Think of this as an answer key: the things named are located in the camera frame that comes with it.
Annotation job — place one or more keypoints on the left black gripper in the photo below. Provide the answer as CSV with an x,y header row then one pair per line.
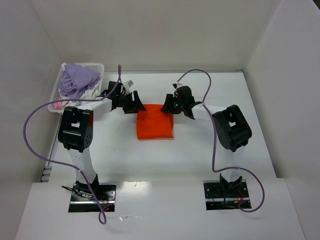
x,y
132,101

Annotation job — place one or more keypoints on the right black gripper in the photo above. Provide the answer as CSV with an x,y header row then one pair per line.
x,y
172,103

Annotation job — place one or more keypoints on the orange t shirt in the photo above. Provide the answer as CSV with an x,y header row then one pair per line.
x,y
153,124

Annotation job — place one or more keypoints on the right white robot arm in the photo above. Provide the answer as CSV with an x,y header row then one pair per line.
x,y
230,129

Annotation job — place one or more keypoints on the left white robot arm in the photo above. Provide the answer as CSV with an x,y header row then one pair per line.
x,y
76,131

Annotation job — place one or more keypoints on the white t shirt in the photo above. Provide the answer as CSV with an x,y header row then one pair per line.
x,y
88,94

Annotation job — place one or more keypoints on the purple t shirt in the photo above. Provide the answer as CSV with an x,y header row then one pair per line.
x,y
76,79

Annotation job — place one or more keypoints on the white plastic laundry basket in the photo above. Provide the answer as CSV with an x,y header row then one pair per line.
x,y
55,97

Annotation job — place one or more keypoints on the pink cloth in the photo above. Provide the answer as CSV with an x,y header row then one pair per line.
x,y
58,106

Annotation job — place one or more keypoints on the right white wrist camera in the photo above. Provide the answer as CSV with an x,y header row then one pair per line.
x,y
177,85

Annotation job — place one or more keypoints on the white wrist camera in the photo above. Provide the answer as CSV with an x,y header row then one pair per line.
x,y
177,85
127,87

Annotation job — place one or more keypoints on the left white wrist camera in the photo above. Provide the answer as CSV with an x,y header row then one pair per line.
x,y
127,87

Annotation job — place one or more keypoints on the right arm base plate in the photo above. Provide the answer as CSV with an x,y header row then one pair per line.
x,y
217,199

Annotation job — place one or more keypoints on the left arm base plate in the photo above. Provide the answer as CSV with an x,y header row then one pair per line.
x,y
84,202

